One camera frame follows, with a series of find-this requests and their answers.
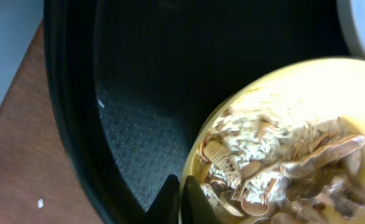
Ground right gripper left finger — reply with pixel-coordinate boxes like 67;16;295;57
146;175;180;224

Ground round black tray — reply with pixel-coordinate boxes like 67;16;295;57
44;0;349;223

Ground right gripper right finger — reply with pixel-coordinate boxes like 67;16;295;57
181;175;221;224

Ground yellow bowl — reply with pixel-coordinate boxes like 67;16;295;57
180;58;365;223

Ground food scraps and rice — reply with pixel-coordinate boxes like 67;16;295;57
193;109;365;223

